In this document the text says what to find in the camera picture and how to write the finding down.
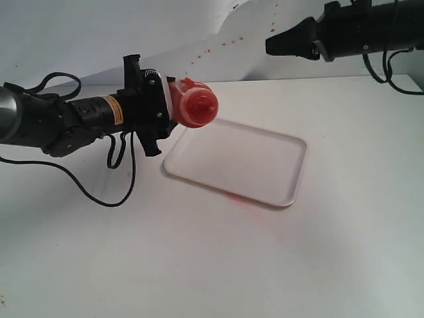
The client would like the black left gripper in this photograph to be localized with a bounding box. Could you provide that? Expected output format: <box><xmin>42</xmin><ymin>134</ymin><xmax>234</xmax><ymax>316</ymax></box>
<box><xmin>118</xmin><ymin>54</ymin><xmax>178</xmax><ymax>156</ymax></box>

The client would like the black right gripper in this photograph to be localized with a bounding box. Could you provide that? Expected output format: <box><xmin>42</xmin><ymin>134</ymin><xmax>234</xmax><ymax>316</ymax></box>
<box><xmin>265</xmin><ymin>1</ymin><xmax>368</xmax><ymax>62</ymax></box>

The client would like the red ketchup squeeze bottle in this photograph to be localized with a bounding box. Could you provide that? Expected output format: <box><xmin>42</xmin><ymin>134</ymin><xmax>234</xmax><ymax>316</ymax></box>
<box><xmin>168</xmin><ymin>78</ymin><xmax>219</xmax><ymax>129</ymax></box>

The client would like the white rectangular plastic tray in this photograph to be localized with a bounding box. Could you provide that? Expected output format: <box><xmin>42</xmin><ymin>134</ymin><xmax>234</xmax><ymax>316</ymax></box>
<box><xmin>163</xmin><ymin>119</ymin><xmax>307</xmax><ymax>208</ymax></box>

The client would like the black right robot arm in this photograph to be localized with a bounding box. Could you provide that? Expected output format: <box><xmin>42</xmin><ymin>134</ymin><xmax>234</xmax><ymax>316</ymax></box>
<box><xmin>265</xmin><ymin>1</ymin><xmax>423</xmax><ymax>62</ymax></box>

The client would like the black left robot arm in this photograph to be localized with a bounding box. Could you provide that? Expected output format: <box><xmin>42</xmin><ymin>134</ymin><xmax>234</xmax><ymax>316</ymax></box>
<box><xmin>1</xmin><ymin>54</ymin><xmax>177</xmax><ymax>158</ymax></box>

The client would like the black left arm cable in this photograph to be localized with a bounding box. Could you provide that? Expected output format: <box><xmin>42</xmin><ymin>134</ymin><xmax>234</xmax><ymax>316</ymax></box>
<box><xmin>0</xmin><ymin>72</ymin><xmax>137</xmax><ymax>209</ymax></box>

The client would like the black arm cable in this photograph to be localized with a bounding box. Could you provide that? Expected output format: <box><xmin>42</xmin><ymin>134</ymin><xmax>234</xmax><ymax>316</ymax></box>
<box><xmin>0</xmin><ymin>72</ymin><xmax>137</xmax><ymax>209</ymax></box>
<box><xmin>362</xmin><ymin>49</ymin><xmax>424</xmax><ymax>96</ymax></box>

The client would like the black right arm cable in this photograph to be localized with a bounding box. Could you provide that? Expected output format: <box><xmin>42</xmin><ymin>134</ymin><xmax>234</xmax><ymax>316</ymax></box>
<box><xmin>362</xmin><ymin>49</ymin><xmax>424</xmax><ymax>96</ymax></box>

